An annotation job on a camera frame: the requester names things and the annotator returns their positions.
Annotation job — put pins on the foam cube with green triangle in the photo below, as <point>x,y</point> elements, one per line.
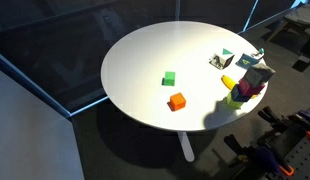
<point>221,60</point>

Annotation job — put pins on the yellow toy banana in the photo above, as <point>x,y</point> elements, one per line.
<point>227,81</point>

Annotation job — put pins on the multicoloured foam cube with number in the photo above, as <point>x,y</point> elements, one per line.
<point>246,61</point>

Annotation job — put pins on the small green cube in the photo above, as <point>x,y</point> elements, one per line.
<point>169,78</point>

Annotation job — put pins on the small orange cube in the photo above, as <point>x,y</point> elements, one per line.
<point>177,101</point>

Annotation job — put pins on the white table leg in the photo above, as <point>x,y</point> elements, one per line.
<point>186,148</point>

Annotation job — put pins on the lime green block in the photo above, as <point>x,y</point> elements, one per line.
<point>232,102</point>

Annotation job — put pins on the dark blue block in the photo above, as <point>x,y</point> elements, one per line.
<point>238,96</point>

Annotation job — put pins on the magenta block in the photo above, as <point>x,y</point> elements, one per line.
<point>245,88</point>

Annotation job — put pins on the dark grey cube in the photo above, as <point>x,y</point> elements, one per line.
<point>258,76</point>

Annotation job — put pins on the black purple clamp orange tip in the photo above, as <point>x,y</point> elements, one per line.
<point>261,155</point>
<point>278,121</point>

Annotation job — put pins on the black perforated mounting board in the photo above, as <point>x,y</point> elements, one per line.
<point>303,156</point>

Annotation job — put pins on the blue lit metal frame rail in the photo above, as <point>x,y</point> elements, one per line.
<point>35,88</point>

